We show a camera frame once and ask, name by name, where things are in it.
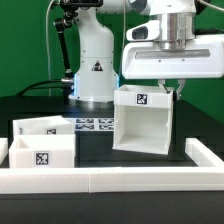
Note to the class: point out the white fence rail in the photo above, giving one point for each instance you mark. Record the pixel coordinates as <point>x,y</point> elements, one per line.
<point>92,180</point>
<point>201,155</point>
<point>3,149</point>

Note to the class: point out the white rear drawer box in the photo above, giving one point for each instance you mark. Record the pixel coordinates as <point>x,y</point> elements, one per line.
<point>56,125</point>

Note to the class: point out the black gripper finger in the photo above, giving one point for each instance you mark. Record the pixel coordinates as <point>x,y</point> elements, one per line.
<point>181,85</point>
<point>161,83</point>

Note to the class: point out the white front fence rail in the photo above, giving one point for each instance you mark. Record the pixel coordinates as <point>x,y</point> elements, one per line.
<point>92,180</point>

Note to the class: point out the white right fence rail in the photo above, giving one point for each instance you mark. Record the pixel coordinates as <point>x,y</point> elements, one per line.
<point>201,155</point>

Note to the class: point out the white front drawer box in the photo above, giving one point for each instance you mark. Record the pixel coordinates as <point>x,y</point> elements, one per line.
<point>42,151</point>

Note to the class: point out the white drawer box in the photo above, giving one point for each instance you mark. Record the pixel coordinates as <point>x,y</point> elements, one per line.
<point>56,125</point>
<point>42,151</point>

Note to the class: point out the white drawer cabinet frame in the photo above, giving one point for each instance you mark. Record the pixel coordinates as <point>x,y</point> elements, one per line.
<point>143,119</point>

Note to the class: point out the marker tag sheet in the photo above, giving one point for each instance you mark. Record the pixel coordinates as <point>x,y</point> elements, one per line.
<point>92,124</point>

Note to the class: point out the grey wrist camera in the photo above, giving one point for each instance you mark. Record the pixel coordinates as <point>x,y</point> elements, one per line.
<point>145,32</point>

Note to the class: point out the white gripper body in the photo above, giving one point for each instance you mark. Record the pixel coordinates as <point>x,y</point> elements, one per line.
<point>203,57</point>

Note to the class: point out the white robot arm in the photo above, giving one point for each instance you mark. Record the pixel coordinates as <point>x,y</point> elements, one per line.
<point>165,47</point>

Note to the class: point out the white left fence rail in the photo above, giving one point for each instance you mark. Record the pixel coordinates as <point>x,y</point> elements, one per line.
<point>3,149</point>

